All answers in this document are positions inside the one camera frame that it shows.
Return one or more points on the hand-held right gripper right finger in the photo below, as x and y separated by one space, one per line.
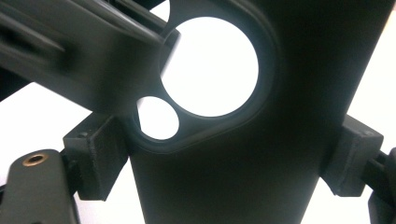
351 155

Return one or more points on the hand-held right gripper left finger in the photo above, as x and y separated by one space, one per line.
96 155

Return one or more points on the black phone case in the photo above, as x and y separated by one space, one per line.
249 174

